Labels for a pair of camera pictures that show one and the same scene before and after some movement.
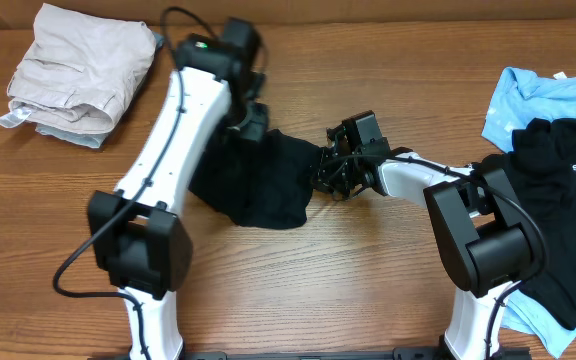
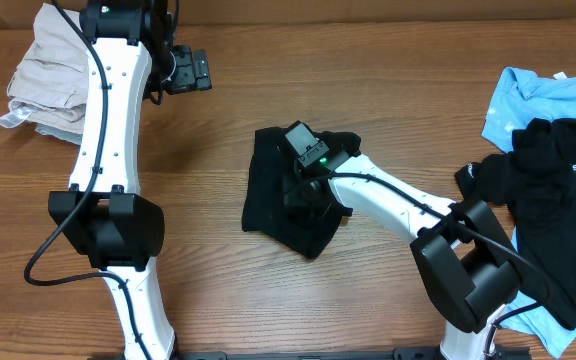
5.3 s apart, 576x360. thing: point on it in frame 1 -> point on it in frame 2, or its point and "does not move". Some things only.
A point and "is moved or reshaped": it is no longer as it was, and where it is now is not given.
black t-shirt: [263, 182] is moved or reshaped
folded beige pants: [78, 73] does not move
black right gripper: [325, 181] -> [299, 201]
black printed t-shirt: [551, 173] does not move
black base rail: [424, 353] does not move
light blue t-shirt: [519, 97] does not move
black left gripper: [256, 122] -> [201, 70]
